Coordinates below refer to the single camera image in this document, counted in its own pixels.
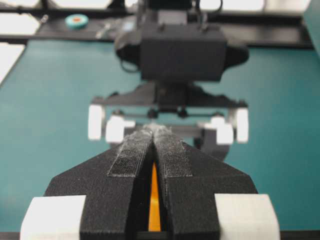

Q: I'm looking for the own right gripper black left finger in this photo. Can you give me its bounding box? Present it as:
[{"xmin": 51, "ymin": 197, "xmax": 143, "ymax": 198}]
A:
[{"xmin": 19, "ymin": 129, "xmax": 154, "ymax": 240}]

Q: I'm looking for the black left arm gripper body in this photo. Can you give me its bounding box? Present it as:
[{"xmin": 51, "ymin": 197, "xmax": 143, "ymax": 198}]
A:
[{"xmin": 91, "ymin": 81, "xmax": 248, "ymax": 118}]

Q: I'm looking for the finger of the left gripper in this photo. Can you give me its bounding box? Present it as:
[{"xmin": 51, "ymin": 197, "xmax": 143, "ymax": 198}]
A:
[
  {"xmin": 88, "ymin": 104, "xmax": 136, "ymax": 143},
  {"xmin": 197, "ymin": 107, "xmax": 249, "ymax": 160}
]

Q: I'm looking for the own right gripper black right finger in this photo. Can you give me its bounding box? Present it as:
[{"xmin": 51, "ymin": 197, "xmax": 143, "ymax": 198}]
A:
[{"xmin": 153, "ymin": 129, "xmax": 280, "ymax": 240}]

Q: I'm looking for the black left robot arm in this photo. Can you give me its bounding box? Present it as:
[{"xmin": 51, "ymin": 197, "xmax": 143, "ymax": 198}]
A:
[{"xmin": 19, "ymin": 0, "xmax": 257, "ymax": 240}]

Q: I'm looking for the silver metal tool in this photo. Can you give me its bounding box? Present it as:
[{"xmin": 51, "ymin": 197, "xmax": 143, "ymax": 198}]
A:
[{"xmin": 95, "ymin": 23, "xmax": 111, "ymax": 40}]

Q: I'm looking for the teal tape roll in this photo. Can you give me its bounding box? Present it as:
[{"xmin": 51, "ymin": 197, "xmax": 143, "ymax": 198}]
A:
[{"xmin": 64, "ymin": 14, "xmax": 89, "ymax": 30}]

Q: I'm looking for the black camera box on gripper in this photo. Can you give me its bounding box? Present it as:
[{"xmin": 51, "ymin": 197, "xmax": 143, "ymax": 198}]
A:
[{"xmin": 140, "ymin": 24, "xmax": 227, "ymax": 82}]

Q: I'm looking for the black table frame rail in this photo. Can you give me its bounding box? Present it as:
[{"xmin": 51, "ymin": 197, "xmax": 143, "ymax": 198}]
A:
[{"xmin": 0, "ymin": 4, "xmax": 314, "ymax": 49}]

